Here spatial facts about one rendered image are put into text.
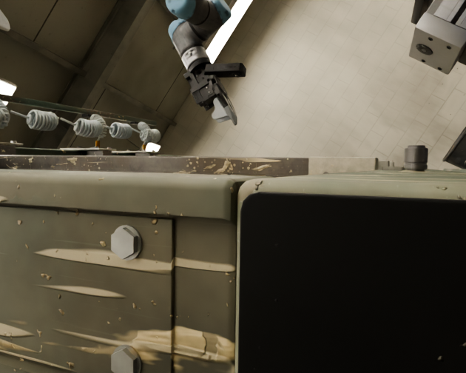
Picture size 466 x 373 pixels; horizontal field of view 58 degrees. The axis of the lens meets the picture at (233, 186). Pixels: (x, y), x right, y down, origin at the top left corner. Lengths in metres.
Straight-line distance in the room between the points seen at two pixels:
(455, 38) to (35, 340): 0.80
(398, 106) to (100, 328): 6.08
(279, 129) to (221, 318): 6.11
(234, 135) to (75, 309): 6.24
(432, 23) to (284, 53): 5.79
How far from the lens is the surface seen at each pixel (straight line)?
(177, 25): 1.31
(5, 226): 0.24
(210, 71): 1.22
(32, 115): 1.52
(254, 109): 6.44
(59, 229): 0.21
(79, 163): 1.12
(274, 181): 0.15
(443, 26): 0.89
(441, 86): 6.34
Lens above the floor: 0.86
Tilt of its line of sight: 18 degrees up
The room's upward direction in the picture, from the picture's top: 55 degrees counter-clockwise
